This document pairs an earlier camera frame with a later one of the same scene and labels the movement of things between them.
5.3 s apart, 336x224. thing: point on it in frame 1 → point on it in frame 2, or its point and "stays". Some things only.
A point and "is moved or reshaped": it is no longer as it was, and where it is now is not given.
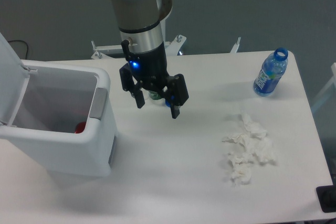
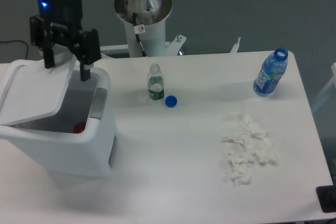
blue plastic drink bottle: [273, 67] stays
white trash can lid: [14, 77] is moved or reshaped
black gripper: [148, 71] → [59, 20]
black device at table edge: [326, 195] stays
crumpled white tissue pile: [253, 145] stays
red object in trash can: [80, 127] stays
